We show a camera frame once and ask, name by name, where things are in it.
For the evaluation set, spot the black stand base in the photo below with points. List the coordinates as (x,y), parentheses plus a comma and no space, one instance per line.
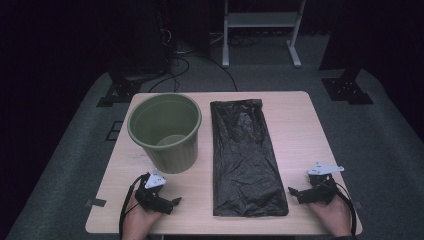
(346,90)
(121,90)

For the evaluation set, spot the grey tape strip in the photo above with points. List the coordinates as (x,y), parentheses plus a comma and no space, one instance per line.
(358,204)
(96,202)

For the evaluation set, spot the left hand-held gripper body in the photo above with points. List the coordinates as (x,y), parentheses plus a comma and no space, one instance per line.
(151,200)

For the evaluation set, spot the person's right hand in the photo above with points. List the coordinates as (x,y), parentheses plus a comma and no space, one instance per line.
(333,216)

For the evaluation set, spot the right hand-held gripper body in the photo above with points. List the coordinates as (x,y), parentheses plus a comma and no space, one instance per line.
(320,195)

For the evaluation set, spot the black plastic garbage bag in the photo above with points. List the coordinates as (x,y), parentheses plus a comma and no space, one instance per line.
(243,160)

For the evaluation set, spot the black tape floor outline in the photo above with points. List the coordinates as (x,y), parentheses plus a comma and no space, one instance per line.
(107,138)

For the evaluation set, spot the dark cabinet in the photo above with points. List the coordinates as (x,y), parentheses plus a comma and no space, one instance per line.
(143,40)

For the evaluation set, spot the green plastic trash bin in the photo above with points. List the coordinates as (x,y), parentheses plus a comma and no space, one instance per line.
(173,160)

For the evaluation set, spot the white metal stand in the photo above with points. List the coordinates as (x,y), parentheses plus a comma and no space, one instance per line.
(260,19)

